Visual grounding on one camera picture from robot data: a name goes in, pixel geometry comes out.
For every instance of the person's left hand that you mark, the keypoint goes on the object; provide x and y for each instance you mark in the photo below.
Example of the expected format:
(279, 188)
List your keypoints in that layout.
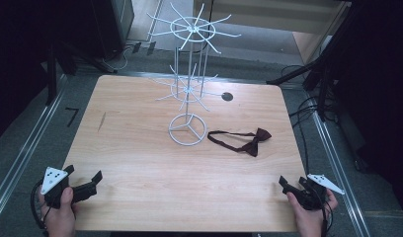
(59, 220)

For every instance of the black metal stand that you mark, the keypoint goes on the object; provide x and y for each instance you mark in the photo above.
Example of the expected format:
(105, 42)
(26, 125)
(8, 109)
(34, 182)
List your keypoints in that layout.
(51, 75)
(323, 82)

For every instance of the dark red bow tie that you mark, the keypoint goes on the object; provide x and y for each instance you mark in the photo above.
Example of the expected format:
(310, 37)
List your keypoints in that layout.
(260, 134)

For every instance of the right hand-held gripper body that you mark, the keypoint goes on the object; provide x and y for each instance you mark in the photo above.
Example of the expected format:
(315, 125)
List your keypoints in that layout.
(313, 196)

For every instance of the black round table grommet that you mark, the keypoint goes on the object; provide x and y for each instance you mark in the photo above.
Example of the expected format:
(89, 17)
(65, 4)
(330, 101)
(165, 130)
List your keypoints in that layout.
(227, 96)

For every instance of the dark cabinet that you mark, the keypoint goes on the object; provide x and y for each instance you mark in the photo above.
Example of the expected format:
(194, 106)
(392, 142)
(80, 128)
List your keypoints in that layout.
(119, 19)

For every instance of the metal floor rail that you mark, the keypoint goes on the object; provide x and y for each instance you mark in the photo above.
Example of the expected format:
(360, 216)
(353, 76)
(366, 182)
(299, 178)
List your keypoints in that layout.
(21, 148)
(341, 177)

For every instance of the light wooden panel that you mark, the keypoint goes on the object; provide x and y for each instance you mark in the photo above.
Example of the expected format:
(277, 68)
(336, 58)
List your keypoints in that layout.
(275, 13)

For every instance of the person's right hand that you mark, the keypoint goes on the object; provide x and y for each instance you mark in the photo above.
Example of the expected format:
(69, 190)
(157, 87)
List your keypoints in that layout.
(309, 222)

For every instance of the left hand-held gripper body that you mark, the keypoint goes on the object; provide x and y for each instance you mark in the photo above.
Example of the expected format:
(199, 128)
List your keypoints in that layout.
(53, 179)

